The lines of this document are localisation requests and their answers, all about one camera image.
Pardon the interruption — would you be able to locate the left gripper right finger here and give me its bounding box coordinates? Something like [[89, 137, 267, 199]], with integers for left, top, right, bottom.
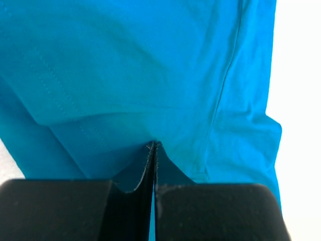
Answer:
[[154, 143, 290, 241]]

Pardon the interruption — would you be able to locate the blue t shirt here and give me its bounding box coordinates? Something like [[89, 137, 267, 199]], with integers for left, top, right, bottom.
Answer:
[[0, 0, 283, 214]]

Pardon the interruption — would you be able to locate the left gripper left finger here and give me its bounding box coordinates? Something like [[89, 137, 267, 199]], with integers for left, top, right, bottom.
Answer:
[[99, 142, 154, 241]]

